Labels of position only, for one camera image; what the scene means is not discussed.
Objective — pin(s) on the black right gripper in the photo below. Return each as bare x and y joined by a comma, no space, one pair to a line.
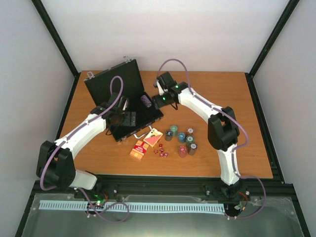
158,103

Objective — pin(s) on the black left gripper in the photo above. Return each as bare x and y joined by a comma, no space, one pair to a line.
127,122

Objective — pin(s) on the purple poker chip stack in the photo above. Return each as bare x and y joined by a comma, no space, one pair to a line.
146,101

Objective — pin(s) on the ace of spades card box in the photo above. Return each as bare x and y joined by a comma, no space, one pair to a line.
153,137

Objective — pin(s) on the dark grey poker chip stack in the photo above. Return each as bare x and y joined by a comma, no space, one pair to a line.
168,135

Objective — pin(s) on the orange red poker chip stack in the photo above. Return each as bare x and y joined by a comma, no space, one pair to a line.
189,131

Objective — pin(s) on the blue poker chip stack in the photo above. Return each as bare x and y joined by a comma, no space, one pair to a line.
181,137

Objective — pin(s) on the green yellow poker chip stack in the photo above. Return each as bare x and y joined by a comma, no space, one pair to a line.
189,140

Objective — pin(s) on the pink red poker chip stack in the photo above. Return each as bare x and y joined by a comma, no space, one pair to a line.
182,151

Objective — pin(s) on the brown green poker chip stack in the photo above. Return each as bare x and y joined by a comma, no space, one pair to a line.
192,149

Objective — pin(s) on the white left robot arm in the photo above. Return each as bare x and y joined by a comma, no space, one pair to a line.
56,168

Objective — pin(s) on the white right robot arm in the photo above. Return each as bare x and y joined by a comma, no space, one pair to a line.
222,132

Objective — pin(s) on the black poker set case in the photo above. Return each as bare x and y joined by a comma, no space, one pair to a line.
134,109

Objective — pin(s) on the red texas holdem card box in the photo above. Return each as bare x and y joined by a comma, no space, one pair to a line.
139,150

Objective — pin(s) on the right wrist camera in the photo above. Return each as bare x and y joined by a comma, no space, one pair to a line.
165,80

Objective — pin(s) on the white slotted cable duct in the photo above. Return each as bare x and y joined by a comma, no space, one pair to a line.
134,207

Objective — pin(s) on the black aluminium frame rail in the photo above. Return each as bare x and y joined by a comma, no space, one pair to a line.
210,189

